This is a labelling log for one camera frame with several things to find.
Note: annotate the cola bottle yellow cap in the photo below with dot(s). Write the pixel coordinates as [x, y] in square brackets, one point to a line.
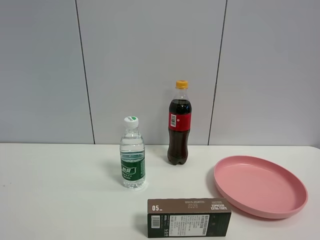
[179, 124]

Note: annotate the pink plastic plate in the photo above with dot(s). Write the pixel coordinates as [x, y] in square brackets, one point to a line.
[259, 187]

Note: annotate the brown espresso capsule box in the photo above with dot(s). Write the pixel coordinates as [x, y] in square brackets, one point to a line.
[187, 217]

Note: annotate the green label water bottle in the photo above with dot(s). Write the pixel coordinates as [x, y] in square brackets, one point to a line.
[132, 154]

